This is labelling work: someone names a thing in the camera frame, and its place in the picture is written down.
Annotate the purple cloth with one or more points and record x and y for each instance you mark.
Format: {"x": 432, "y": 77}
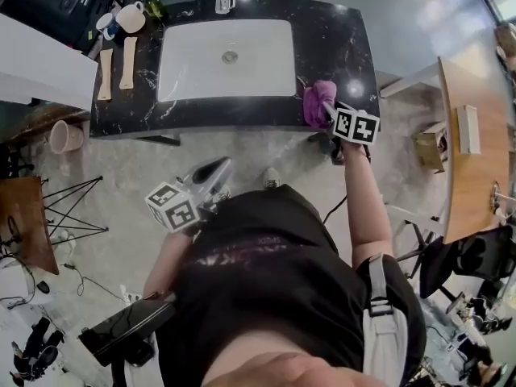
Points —
{"x": 316, "y": 103}

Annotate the light wooden desk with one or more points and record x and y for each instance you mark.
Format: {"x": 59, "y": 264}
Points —
{"x": 479, "y": 184}

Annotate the black marble vanity unit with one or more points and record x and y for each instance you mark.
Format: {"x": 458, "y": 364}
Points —
{"x": 342, "y": 47}

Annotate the grey shoulder bag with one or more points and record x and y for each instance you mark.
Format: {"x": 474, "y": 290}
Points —
{"x": 383, "y": 337}

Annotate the person's shoe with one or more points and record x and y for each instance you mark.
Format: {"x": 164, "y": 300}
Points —
{"x": 271, "y": 177}
{"x": 221, "y": 195}

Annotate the white box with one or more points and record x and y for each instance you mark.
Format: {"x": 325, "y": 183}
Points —
{"x": 467, "y": 129}

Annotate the black office chair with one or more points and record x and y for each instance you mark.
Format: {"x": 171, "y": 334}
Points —
{"x": 475, "y": 252}

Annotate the person's right forearm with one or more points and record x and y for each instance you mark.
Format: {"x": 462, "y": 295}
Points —
{"x": 364, "y": 200}

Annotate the person's right shoe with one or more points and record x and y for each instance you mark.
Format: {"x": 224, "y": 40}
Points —
{"x": 271, "y": 177}

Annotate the black printer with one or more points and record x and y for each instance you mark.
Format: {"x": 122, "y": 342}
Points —
{"x": 52, "y": 2}

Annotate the white power strip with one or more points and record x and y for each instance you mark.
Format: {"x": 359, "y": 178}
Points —
{"x": 131, "y": 297}

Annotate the black rectangular box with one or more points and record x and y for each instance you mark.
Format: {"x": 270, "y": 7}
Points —
{"x": 125, "y": 329}

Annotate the brown wooden table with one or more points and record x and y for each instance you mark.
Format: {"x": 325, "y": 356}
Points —
{"x": 24, "y": 220}

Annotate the white sink basin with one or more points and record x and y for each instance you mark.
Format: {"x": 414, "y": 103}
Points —
{"x": 193, "y": 67}

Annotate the person's black t-shirt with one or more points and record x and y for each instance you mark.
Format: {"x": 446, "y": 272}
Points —
{"x": 274, "y": 296}

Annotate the person's chin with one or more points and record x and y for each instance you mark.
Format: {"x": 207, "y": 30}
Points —
{"x": 290, "y": 371}

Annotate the pink bucket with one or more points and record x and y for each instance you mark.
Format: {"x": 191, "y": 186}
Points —
{"x": 66, "y": 137}

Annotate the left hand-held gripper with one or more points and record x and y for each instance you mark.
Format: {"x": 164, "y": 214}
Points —
{"x": 173, "y": 212}

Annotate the blue and white mug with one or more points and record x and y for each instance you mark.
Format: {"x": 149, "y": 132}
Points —
{"x": 106, "y": 24}

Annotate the cardboard box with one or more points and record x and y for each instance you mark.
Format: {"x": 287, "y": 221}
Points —
{"x": 427, "y": 149}

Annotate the metal sink drain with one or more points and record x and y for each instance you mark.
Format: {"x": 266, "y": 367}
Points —
{"x": 230, "y": 57}

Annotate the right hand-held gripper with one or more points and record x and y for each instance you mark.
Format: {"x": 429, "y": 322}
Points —
{"x": 356, "y": 125}

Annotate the beige mug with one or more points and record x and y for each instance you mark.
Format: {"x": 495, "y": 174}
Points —
{"x": 130, "y": 18}

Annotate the dark green soap bottle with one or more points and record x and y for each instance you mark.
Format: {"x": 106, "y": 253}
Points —
{"x": 155, "y": 8}

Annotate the person's left forearm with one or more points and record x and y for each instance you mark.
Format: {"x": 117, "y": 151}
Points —
{"x": 165, "y": 260}

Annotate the person's left shoe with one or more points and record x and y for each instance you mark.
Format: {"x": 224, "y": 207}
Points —
{"x": 221, "y": 195}

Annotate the small metal stand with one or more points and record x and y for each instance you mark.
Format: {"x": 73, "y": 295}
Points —
{"x": 498, "y": 198}

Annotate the white desk frame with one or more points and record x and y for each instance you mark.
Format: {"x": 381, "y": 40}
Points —
{"x": 407, "y": 79}

